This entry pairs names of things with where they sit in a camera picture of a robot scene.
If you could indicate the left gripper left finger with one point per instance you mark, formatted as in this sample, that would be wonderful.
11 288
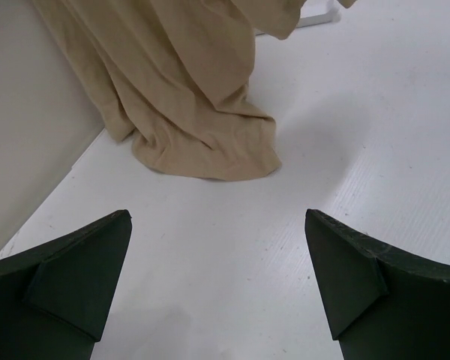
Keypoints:
55 298

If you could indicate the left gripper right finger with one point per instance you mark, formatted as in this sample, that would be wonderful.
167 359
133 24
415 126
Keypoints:
380 302

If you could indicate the beige t shirt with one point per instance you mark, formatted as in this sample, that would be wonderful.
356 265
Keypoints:
174 76

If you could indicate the clothes rack frame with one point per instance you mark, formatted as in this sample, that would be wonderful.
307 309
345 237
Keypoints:
315 17

